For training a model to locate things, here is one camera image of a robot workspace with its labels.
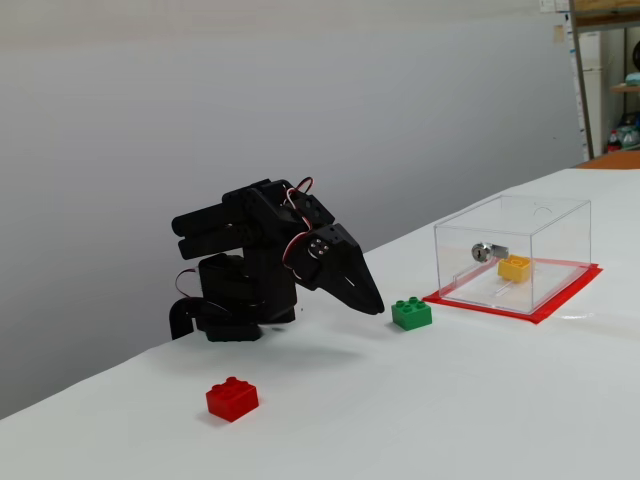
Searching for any gripper servo cable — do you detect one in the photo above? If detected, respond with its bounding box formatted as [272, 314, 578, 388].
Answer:
[282, 177, 317, 271]

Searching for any silver cam lock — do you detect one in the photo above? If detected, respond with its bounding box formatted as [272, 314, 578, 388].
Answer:
[470, 241, 510, 264]

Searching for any transparent plastic box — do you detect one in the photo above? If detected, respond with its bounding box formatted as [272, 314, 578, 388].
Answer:
[433, 193, 593, 316]

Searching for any white cabinet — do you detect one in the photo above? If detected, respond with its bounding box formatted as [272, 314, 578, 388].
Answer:
[579, 30, 609, 156]

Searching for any red tape square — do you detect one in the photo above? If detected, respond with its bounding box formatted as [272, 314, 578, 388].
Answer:
[422, 254, 604, 327]

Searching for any green lego brick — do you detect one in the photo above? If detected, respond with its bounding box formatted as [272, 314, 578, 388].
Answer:
[390, 296, 434, 332]

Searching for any base servo cable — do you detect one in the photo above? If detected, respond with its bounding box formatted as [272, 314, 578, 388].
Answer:
[174, 268, 201, 301]

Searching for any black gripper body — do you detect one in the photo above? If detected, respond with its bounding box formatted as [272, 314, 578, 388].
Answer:
[291, 191, 362, 274]

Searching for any black table clamp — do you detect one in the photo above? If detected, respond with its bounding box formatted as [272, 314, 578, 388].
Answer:
[168, 297, 231, 341]

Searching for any yellow lego brick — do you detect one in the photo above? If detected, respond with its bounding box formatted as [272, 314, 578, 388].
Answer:
[497, 253, 532, 285]

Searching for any metal shelf rack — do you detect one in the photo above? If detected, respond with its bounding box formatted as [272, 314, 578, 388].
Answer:
[568, 0, 640, 161]

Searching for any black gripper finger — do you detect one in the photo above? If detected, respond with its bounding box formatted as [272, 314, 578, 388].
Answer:
[291, 236, 377, 316]
[339, 243, 386, 316]

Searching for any red lego brick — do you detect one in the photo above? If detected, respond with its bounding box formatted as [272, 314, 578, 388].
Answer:
[204, 375, 260, 424]

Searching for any brown table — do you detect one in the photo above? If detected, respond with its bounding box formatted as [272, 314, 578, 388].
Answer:
[574, 149, 640, 171]

